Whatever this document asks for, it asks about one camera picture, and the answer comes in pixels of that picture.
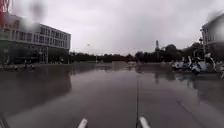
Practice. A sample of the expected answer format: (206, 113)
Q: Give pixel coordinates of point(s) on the wet grey paved plaza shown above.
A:
(110, 96)

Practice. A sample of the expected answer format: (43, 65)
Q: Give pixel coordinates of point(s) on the distant tower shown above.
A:
(157, 45)

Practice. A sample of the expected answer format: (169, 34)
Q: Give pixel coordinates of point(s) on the row of distant trees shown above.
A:
(170, 51)

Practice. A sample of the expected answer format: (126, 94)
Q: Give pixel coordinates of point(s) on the robot's own part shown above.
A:
(144, 122)
(82, 123)

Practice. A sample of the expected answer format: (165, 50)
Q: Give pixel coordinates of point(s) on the large white banded building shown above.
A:
(50, 36)

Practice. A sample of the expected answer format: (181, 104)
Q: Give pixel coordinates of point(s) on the row of parked scooters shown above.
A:
(196, 68)

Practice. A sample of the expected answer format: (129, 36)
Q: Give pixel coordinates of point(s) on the row of trees by building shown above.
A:
(20, 53)

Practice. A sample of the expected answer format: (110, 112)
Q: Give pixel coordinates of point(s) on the grey building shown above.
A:
(214, 33)

